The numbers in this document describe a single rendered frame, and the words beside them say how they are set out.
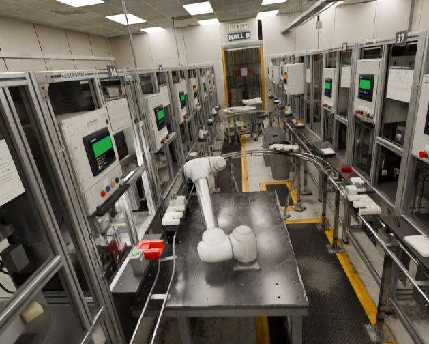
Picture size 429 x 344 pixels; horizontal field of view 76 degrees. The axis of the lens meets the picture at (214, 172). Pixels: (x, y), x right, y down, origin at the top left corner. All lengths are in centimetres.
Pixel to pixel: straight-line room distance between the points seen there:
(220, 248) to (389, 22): 999
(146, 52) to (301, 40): 516
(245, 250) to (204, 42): 877
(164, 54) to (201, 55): 129
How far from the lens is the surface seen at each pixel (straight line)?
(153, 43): 1042
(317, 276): 295
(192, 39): 1013
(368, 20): 1081
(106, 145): 158
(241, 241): 183
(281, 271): 196
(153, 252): 179
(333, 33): 1044
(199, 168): 199
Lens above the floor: 197
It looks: 21 degrees down
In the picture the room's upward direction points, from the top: 7 degrees counter-clockwise
